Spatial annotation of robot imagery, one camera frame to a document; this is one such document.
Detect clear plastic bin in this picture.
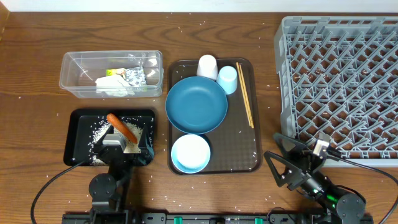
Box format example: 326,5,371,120
59,50,164,98

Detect light blue plastic cup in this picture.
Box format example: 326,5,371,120
216,66,238,95

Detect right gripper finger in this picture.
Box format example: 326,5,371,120
264,151,299,187
273,133,308,154

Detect pink plastic cup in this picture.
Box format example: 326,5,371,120
197,55,218,80

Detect wooden chopstick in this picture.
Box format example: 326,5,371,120
238,63,255,129
236,62,252,128

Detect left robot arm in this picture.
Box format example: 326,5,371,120
89,126,155,224

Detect dark blue plate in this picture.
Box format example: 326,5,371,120
165,77,228,134

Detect dark brown serving tray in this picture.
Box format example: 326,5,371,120
168,58,262,175

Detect white tissue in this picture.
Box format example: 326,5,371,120
95,75,135,97

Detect orange carrot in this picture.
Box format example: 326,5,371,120
106,113,138,144

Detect silver foil snack wrapper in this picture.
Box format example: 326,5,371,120
106,67,147,87

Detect black waste tray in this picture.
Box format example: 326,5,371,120
63,108,155,166

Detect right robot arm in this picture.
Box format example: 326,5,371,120
264,133,366,223

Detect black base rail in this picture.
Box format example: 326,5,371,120
61,212,374,224

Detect pile of rice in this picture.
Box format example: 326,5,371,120
88,121,143,166

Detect light blue bowl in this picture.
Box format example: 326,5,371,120
170,134,211,174

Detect grey dishwasher rack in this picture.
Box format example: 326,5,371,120
274,16,397,167

